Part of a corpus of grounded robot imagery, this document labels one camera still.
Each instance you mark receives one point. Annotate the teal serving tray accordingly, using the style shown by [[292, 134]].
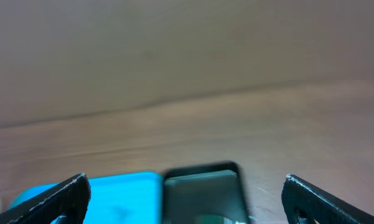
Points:
[[125, 198]]

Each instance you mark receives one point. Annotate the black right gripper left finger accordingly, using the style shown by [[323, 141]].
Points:
[[66, 202]]

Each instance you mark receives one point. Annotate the black water tray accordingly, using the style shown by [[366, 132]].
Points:
[[215, 188]]

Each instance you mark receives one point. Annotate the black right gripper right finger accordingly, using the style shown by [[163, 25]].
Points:
[[304, 202]]

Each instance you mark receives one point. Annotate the yellow green sponge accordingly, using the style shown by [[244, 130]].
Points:
[[212, 219]]

